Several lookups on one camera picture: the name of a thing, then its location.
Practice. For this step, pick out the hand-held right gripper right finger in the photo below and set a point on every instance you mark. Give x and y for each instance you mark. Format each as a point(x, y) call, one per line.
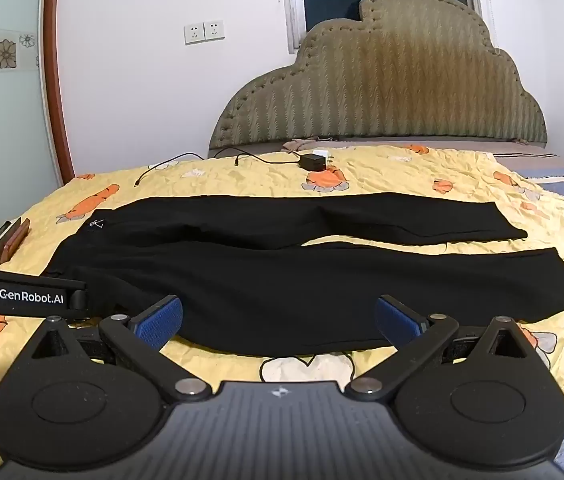
point(399, 321)

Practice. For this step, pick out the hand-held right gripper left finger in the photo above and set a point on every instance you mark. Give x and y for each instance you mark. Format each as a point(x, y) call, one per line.
point(158, 322)

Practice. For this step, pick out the black pants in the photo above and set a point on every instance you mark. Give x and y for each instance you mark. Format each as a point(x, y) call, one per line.
point(287, 285)

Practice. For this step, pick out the brown wallet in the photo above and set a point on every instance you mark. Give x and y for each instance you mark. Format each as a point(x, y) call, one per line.
point(7, 241)

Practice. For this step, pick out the yellow carrot print blanket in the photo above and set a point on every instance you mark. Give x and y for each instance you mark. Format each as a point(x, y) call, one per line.
point(212, 180)

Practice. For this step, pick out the frosted glass door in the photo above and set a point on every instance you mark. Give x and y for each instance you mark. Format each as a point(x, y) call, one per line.
point(2, 135)

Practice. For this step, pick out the black power adapter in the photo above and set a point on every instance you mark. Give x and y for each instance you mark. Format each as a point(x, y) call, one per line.
point(312, 162)

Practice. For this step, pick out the white power adapter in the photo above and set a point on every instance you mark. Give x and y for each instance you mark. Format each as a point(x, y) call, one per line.
point(323, 155)

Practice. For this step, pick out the beige cloth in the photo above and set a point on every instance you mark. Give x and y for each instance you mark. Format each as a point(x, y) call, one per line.
point(307, 145)

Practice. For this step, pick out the olive padded headboard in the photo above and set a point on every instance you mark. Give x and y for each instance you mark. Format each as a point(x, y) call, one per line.
point(386, 85)

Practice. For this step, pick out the brown wooden door frame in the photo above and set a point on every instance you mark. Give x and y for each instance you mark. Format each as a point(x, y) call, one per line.
point(59, 85)

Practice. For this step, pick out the white wall socket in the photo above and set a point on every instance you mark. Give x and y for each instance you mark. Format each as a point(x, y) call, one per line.
point(194, 34)
point(214, 31)

